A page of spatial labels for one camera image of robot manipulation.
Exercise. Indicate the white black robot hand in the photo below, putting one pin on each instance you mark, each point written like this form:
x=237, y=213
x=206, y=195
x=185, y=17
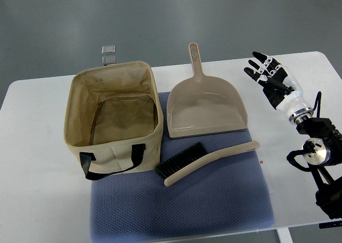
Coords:
x=280, y=87

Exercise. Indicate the beige hand broom black bristles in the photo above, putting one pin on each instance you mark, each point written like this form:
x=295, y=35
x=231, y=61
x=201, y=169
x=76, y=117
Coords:
x=195, y=157

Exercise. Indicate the beige plastic dustpan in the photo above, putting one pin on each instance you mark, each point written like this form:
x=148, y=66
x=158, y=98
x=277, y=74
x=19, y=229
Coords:
x=204, y=105

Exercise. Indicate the black table control panel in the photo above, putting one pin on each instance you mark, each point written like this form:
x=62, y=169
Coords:
x=333, y=224

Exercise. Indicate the white table leg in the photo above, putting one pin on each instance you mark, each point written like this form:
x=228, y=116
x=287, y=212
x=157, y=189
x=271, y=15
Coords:
x=284, y=235

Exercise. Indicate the clear floor plates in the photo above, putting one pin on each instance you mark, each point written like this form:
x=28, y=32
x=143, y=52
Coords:
x=108, y=55

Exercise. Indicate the beige fabric bag black handle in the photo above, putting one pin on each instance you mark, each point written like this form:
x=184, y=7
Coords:
x=114, y=121

